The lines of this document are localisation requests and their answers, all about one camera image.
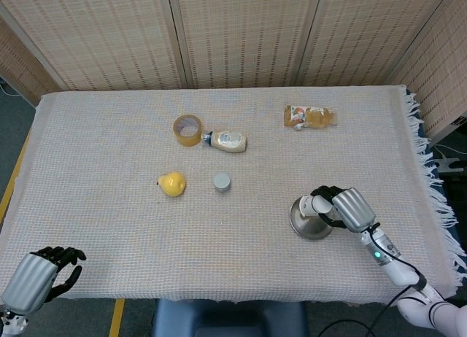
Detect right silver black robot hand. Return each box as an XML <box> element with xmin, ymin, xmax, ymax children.
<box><xmin>309</xmin><ymin>185</ymin><xmax>377</xmax><ymax>233</ymax></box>

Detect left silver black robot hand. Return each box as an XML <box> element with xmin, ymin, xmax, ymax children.
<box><xmin>1</xmin><ymin>245</ymin><xmax>88</xmax><ymax>315</ymax></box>

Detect white paper cup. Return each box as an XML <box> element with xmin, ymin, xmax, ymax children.
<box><xmin>298</xmin><ymin>195</ymin><xmax>333</xmax><ymax>217</ymax></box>

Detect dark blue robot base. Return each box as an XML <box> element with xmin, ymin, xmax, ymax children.
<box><xmin>151</xmin><ymin>299</ymin><xmax>308</xmax><ymax>337</ymax></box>

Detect steel round bowl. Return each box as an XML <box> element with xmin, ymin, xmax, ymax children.
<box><xmin>289</xmin><ymin>194</ymin><xmax>333</xmax><ymax>241</ymax></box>

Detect orange snack packet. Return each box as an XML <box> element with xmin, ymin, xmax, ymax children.
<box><xmin>282</xmin><ymin>104</ymin><xmax>339</xmax><ymax>132</ymax></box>

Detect white metal stand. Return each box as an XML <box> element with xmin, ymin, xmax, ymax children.
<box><xmin>436</xmin><ymin>156</ymin><xmax>461</xmax><ymax>174</ymax></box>

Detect white waffle weave tablecloth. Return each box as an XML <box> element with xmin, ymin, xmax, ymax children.
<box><xmin>0</xmin><ymin>84</ymin><xmax>467</xmax><ymax>305</ymax></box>

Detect small grey lidded jar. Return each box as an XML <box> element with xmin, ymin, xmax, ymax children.
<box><xmin>213</xmin><ymin>173</ymin><xmax>233</xmax><ymax>193</ymax></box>

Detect mayonnaise squeeze bottle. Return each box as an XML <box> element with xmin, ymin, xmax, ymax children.
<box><xmin>201</xmin><ymin>130</ymin><xmax>248</xmax><ymax>154</ymax></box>

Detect woven bamboo screen panel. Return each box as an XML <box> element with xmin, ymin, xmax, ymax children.
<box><xmin>296</xmin><ymin>0</ymin><xmax>454</xmax><ymax>88</ymax></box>
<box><xmin>0</xmin><ymin>0</ymin><xmax>193</xmax><ymax>93</ymax></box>
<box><xmin>0</xmin><ymin>15</ymin><xmax>62</xmax><ymax>108</ymax></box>
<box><xmin>386</xmin><ymin>0</ymin><xmax>467</xmax><ymax>141</ymax></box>
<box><xmin>166</xmin><ymin>0</ymin><xmax>325</xmax><ymax>90</ymax></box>

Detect yellow pear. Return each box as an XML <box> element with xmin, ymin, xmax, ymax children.
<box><xmin>156</xmin><ymin>171</ymin><xmax>188</xmax><ymax>198</ymax></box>

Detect brown packing tape roll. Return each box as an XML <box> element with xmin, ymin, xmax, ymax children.
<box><xmin>172</xmin><ymin>114</ymin><xmax>203</xmax><ymax>147</ymax></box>

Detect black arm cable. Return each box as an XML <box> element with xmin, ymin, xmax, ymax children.
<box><xmin>317</xmin><ymin>222</ymin><xmax>448</xmax><ymax>337</ymax></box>

